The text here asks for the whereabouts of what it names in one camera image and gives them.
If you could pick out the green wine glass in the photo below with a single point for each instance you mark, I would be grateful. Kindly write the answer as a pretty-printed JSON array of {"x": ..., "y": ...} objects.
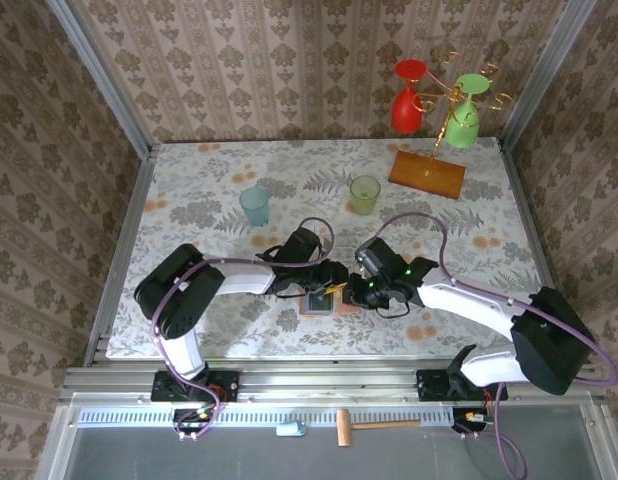
[{"x": 461, "y": 132}]

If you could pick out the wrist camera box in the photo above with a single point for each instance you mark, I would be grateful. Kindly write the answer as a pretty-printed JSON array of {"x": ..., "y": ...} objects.
[
  {"x": 379, "y": 256},
  {"x": 303, "y": 244}
]

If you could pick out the blue plastic cup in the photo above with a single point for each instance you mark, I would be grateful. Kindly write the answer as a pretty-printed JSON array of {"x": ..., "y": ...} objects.
[{"x": 254, "y": 207}]

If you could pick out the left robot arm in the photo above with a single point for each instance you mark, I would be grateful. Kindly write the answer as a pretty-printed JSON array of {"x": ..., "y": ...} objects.
[{"x": 179, "y": 290}]

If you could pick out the dark picture credit card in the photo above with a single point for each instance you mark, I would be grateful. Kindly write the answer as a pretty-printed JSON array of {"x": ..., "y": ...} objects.
[{"x": 319, "y": 305}]

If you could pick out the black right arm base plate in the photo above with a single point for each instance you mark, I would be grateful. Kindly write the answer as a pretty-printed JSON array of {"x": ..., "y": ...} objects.
[{"x": 431, "y": 387}]

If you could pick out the wooden mallet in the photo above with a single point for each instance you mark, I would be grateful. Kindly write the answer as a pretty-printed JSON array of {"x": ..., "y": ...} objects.
[{"x": 344, "y": 427}]

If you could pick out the aluminium side rail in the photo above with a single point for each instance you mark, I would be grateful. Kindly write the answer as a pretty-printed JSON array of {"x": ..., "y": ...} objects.
[
  {"x": 531, "y": 225},
  {"x": 121, "y": 245}
]

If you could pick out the green plastic cup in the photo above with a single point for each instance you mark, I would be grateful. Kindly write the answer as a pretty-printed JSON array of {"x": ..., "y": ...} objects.
[{"x": 365, "y": 197}]

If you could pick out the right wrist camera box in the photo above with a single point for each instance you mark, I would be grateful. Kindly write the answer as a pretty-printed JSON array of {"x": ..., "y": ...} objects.
[{"x": 379, "y": 256}]

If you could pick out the floral patterned table cover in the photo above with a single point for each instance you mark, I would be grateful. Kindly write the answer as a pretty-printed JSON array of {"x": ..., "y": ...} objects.
[{"x": 314, "y": 165}]

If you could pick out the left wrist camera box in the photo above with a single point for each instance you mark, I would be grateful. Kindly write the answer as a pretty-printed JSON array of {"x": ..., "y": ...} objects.
[{"x": 303, "y": 244}]

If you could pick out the red wine glass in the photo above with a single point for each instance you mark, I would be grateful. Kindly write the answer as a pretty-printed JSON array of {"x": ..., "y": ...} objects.
[{"x": 406, "y": 115}]

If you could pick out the grey metal shelf panel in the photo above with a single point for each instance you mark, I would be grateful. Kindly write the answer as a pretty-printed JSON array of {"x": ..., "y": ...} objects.
[{"x": 239, "y": 460}]

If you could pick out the wide aluminium base rail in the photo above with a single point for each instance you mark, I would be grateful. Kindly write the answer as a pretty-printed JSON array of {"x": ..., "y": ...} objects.
[{"x": 319, "y": 382}]

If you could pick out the aluminium frame post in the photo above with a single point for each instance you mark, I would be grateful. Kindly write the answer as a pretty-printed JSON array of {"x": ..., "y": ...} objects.
[
  {"x": 549, "y": 75},
  {"x": 104, "y": 80}
]

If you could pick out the light blue small object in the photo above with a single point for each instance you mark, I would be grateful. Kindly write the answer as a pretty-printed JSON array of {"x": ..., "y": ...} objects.
[{"x": 291, "y": 429}]

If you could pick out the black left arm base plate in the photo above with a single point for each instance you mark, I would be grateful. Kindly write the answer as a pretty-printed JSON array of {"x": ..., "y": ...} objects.
[{"x": 224, "y": 385}]

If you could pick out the gold glass rack wooden base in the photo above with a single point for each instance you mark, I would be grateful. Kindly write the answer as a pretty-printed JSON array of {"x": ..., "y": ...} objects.
[{"x": 429, "y": 175}]

